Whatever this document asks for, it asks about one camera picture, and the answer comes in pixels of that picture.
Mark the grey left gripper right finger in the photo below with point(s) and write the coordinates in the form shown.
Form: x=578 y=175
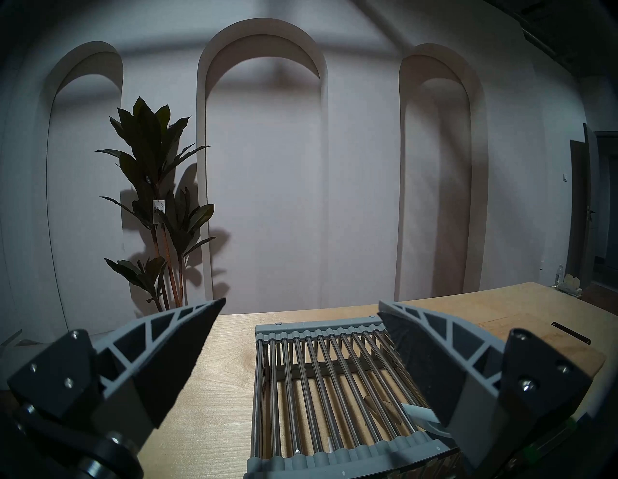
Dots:
x=434 y=357

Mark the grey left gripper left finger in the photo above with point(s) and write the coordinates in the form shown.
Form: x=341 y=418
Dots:
x=145 y=357

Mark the wooden cutting board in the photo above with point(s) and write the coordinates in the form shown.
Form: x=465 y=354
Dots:
x=536 y=322

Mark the grey metal dish rack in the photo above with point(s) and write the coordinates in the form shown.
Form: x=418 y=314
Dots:
x=309 y=332

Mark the white plant label tag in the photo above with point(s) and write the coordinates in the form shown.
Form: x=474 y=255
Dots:
x=159 y=211

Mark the clear water bottle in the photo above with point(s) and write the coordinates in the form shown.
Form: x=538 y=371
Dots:
x=559 y=277

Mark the brown open door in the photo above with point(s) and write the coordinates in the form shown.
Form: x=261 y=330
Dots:
x=582 y=217

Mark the tall green potted plant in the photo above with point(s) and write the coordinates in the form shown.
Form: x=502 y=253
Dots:
x=145 y=130

